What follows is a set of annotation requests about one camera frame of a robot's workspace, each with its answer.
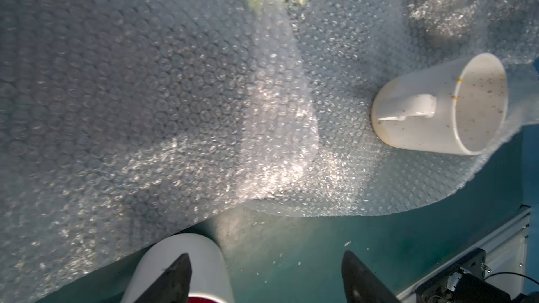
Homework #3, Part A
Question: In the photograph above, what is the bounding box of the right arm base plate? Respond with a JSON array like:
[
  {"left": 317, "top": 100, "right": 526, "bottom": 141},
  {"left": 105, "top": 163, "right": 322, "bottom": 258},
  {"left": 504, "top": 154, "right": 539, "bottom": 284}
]
[{"left": 414, "top": 248, "right": 538, "bottom": 303}]

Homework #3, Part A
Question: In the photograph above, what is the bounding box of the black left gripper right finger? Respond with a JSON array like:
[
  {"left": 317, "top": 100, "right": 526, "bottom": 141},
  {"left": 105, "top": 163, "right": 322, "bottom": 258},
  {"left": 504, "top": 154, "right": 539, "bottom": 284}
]
[{"left": 341, "top": 251, "right": 400, "bottom": 303}]

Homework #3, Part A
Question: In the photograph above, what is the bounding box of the white speckled mug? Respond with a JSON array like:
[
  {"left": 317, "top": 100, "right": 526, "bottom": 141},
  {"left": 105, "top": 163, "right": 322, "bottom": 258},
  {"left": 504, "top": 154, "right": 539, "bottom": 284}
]
[{"left": 371, "top": 53, "right": 509, "bottom": 156}]

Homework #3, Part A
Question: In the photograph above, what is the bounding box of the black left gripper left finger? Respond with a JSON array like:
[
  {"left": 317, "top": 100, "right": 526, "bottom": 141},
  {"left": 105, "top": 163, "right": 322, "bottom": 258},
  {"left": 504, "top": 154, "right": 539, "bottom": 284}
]
[{"left": 135, "top": 253, "right": 192, "bottom": 303}]

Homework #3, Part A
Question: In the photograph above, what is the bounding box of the white mug red interior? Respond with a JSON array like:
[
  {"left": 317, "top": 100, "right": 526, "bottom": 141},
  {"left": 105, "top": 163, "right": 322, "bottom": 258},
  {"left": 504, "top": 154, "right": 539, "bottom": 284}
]
[{"left": 122, "top": 234, "right": 234, "bottom": 302}]

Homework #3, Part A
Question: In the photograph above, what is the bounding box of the aluminium front rail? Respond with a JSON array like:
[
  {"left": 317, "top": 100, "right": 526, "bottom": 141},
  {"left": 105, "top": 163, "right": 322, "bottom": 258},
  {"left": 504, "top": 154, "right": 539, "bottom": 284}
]
[{"left": 397, "top": 206, "right": 538, "bottom": 302}]

